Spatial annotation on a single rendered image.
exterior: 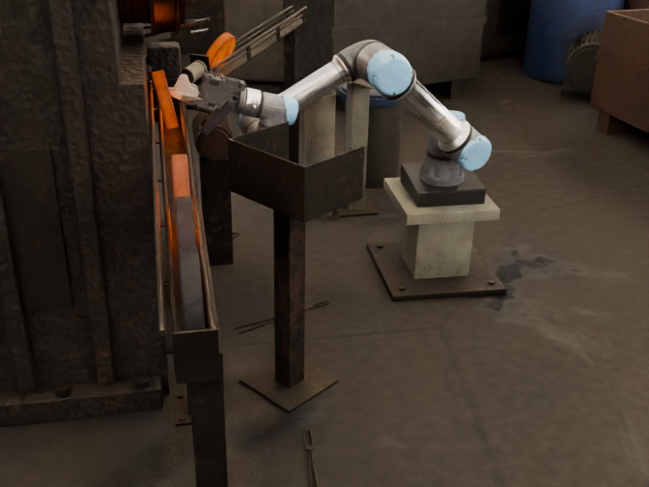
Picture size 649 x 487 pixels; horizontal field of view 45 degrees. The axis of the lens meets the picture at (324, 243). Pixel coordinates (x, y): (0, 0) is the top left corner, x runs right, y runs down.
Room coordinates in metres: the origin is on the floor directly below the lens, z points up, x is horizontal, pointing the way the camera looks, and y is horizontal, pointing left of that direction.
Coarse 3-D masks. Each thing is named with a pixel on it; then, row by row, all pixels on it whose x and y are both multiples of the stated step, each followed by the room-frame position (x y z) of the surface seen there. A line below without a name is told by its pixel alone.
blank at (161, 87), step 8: (152, 72) 2.07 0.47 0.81; (160, 72) 2.05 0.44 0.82; (160, 80) 2.02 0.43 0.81; (160, 88) 2.01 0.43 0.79; (168, 88) 2.01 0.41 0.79; (160, 96) 2.00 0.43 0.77; (168, 96) 2.00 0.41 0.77; (160, 104) 1.99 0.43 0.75; (168, 104) 1.99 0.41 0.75; (168, 112) 1.99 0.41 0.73; (168, 120) 2.00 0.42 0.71; (176, 120) 2.01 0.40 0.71; (168, 128) 2.02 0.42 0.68
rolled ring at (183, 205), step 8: (176, 200) 1.35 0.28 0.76; (184, 200) 1.35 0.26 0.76; (176, 208) 1.33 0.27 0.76; (184, 208) 1.33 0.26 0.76; (192, 208) 1.33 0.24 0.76; (176, 216) 1.31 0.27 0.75; (184, 216) 1.31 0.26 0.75; (192, 216) 1.31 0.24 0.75; (184, 224) 1.30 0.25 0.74; (192, 224) 1.30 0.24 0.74; (184, 232) 1.29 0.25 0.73; (192, 232) 1.29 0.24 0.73; (184, 240) 1.28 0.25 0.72; (192, 240) 1.28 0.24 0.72
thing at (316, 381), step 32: (288, 128) 1.98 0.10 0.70; (256, 160) 1.76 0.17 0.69; (288, 160) 1.69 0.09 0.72; (352, 160) 1.77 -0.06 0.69; (256, 192) 1.76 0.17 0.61; (288, 192) 1.69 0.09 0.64; (320, 192) 1.69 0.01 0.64; (352, 192) 1.77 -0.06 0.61; (288, 224) 1.79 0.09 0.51; (288, 256) 1.79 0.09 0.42; (288, 288) 1.79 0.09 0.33; (288, 320) 1.79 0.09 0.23; (288, 352) 1.79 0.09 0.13; (256, 384) 1.81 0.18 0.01; (288, 384) 1.79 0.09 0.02; (320, 384) 1.81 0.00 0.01
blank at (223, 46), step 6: (222, 36) 2.72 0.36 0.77; (228, 36) 2.74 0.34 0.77; (216, 42) 2.70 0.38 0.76; (222, 42) 2.70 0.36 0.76; (228, 42) 2.73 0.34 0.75; (234, 42) 2.78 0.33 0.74; (210, 48) 2.69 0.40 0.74; (216, 48) 2.69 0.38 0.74; (222, 48) 2.71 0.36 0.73; (228, 48) 2.77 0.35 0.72; (210, 54) 2.68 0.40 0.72; (216, 54) 2.68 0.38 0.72; (222, 54) 2.79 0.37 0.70; (228, 54) 2.79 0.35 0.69; (210, 60) 2.68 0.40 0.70; (216, 60) 2.71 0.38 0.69; (210, 66) 2.69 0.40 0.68
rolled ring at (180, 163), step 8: (176, 160) 1.52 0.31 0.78; (184, 160) 1.52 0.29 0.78; (176, 168) 1.49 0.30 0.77; (184, 168) 1.50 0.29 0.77; (176, 176) 1.48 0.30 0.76; (184, 176) 1.48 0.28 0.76; (176, 184) 1.47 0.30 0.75; (184, 184) 1.47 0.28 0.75; (176, 192) 1.45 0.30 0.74; (184, 192) 1.46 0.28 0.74; (176, 224) 1.45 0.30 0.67; (176, 232) 1.46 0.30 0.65
